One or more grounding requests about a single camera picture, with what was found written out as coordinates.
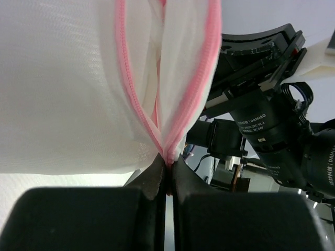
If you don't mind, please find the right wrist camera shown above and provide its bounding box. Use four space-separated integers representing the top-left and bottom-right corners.
287 31 335 79

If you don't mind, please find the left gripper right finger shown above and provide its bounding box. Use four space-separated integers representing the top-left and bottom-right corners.
171 158 334 250

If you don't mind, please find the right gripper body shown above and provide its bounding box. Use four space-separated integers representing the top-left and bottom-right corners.
187 24 313 162

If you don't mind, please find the white mesh laundry bag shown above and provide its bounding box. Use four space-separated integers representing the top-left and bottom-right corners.
1 1 221 175

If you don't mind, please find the white bra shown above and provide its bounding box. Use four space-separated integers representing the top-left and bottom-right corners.
140 1 212 128

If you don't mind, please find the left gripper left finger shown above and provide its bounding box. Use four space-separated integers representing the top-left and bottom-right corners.
1 156 165 250

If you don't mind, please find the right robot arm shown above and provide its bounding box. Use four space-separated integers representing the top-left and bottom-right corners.
186 24 334 205

